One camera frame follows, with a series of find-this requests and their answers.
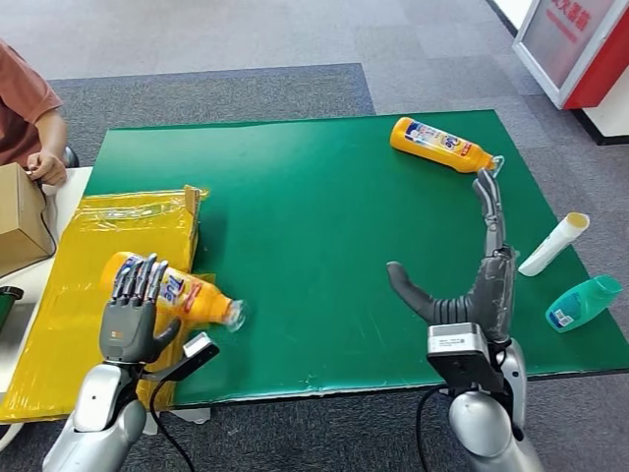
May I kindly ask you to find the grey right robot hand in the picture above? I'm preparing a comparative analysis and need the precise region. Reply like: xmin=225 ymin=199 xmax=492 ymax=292
xmin=385 ymin=167 xmax=517 ymax=344

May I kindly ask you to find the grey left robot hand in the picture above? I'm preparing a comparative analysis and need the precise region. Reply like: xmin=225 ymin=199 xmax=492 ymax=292
xmin=99 ymin=253 xmax=183 ymax=366

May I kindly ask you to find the orange bottle with clear cap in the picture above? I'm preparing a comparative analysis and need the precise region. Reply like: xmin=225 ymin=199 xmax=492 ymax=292
xmin=388 ymin=116 xmax=506 ymax=181
xmin=100 ymin=251 xmax=246 ymax=333

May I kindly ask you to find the teal plastic bottle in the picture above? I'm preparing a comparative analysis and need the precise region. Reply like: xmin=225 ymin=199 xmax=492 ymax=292
xmin=545 ymin=273 xmax=624 ymax=334

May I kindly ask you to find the white tube with yellow cap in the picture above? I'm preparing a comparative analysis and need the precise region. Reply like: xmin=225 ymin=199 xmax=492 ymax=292
xmin=517 ymin=211 xmax=591 ymax=278

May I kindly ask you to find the yellow wrapped cardboard tray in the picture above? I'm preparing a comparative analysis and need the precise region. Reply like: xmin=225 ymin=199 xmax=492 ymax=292
xmin=0 ymin=185 xmax=216 ymax=426

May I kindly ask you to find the dark green round object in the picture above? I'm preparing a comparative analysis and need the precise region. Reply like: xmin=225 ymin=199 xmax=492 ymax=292
xmin=0 ymin=285 xmax=24 ymax=333

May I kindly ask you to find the brown cardboard box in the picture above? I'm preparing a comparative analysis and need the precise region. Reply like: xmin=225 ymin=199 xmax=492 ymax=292
xmin=0 ymin=162 xmax=55 ymax=279

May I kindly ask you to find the person's hand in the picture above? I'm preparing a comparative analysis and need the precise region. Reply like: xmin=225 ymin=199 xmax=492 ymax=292
xmin=25 ymin=149 xmax=68 ymax=188

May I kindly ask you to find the green table mat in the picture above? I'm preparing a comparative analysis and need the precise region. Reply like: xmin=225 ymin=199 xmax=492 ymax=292
xmin=84 ymin=109 xmax=629 ymax=409

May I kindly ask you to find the red and white sign stand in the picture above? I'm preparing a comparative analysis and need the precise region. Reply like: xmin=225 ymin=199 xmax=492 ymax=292
xmin=512 ymin=0 xmax=629 ymax=111

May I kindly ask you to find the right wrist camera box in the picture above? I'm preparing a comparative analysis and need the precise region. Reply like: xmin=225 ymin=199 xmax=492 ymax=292
xmin=426 ymin=322 xmax=506 ymax=393

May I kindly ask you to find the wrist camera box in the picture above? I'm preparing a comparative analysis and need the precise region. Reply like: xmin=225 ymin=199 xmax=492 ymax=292
xmin=141 ymin=331 xmax=221 ymax=384
xmin=426 ymin=322 xmax=506 ymax=393

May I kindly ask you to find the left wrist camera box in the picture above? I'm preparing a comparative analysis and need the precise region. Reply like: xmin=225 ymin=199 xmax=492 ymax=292
xmin=141 ymin=331 xmax=221 ymax=384

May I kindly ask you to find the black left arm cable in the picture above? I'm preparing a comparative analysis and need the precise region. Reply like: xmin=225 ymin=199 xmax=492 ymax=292
xmin=148 ymin=376 xmax=198 ymax=472

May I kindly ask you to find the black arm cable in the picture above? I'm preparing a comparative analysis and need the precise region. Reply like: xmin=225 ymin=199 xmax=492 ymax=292
xmin=148 ymin=376 xmax=198 ymax=472
xmin=416 ymin=383 xmax=449 ymax=472

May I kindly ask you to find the thin black cable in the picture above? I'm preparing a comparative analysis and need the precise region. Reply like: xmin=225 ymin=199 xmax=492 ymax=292
xmin=29 ymin=172 xmax=58 ymax=257

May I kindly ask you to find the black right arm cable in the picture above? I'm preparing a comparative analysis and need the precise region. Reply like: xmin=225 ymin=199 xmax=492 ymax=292
xmin=416 ymin=383 xmax=449 ymax=472

